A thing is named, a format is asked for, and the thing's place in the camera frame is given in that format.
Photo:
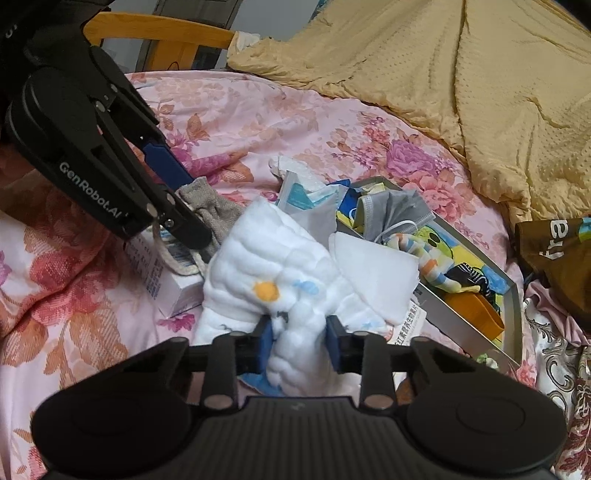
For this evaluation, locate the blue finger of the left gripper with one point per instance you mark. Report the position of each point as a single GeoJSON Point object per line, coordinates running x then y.
{"type": "Point", "coordinates": [159, 158]}
{"type": "Point", "coordinates": [169, 211]}

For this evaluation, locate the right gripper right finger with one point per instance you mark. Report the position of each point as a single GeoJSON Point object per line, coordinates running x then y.
{"type": "Point", "coordinates": [335, 334]}

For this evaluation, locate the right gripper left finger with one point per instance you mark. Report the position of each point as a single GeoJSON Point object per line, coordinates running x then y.
{"type": "Point", "coordinates": [262, 337]}

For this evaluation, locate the grey drawstring pouch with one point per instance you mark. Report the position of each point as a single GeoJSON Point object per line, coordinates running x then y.
{"type": "Point", "coordinates": [218, 213]}

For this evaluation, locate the white quilted baby cloth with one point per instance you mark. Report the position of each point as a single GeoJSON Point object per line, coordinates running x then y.
{"type": "Point", "coordinates": [269, 265]}

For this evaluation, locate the striped pastel sock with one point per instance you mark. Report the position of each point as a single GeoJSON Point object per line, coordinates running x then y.
{"type": "Point", "coordinates": [433, 264]}

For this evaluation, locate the white medicine box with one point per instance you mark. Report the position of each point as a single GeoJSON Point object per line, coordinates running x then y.
{"type": "Point", "coordinates": [171, 293]}

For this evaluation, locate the wooden chair back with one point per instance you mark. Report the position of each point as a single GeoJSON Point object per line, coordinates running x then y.
{"type": "Point", "coordinates": [177, 40]}

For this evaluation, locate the grey face mask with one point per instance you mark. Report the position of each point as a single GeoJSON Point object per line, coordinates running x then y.
{"type": "Point", "coordinates": [380, 215]}

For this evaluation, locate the blue white mask packet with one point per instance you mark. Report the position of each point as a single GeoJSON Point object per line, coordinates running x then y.
{"type": "Point", "coordinates": [316, 212]}

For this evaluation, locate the pink floral bedsheet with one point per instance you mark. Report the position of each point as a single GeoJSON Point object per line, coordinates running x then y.
{"type": "Point", "coordinates": [71, 304]}

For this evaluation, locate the green white knitted item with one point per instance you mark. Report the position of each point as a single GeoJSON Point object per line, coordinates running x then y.
{"type": "Point", "coordinates": [487, 360]}

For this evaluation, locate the pink cloth pile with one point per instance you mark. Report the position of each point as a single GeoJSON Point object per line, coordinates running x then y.
{"type": "Point", "coordinates": [545, 302]}

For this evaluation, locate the ornate patterned cloth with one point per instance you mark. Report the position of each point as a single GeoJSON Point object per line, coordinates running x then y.
{"type": "Point", "coordinates": [563, 375]}

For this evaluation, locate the brown colourful jersey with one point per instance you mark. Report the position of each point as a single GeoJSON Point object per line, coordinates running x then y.
{"type": "Point", "coordinates": [558, 251]}

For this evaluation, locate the yellow quilted blanket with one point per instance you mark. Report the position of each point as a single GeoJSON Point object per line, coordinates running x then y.
{"type": "Point", "coordinates": [504, 85]}

